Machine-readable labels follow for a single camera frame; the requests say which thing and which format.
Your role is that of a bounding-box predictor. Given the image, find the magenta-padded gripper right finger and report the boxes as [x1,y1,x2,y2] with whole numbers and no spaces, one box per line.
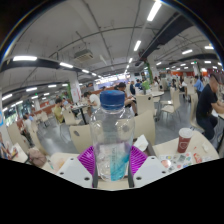
[127,145,170,189]

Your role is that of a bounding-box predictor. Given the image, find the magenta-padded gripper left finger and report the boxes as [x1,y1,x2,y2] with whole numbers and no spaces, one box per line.
[55,145,99,189]

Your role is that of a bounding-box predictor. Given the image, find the clear blue-capped water bottle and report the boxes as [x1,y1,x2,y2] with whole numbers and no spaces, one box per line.
[89,89,136,183]

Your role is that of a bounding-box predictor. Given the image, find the white crumpled napkin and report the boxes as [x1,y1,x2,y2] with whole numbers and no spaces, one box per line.
[133,134,149,153]

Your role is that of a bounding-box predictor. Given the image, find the beige chair with round hole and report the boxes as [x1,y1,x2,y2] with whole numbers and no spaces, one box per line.
[133,109,157,146]
[68,124,94,154]

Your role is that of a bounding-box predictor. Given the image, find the pink bag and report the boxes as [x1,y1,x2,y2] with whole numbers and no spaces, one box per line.
[27,147,48,168]

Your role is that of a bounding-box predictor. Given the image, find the red paper cup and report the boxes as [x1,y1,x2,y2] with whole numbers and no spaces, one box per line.
[176,127,193,154]

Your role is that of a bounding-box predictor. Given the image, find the small red sauce packet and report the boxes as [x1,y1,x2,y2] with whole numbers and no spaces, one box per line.
[193,152,203,164]

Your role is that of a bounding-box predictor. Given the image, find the person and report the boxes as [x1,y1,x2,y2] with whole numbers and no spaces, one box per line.
[114,82,138,117]
[53,98,67,124]
[195,72,224,141]
[193,74,205,93]
[21,114,34,146]
[83,91,102,114]

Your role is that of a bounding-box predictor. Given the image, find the beige chairs group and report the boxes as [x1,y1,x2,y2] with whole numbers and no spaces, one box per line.
[6,84,203,156]

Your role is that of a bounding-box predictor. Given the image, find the ceiling air conditioner unit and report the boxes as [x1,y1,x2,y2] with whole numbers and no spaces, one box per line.
[73,49,94,62]

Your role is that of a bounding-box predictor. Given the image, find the ceiling strip lights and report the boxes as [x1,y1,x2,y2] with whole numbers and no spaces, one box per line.
[1,0,224,113]

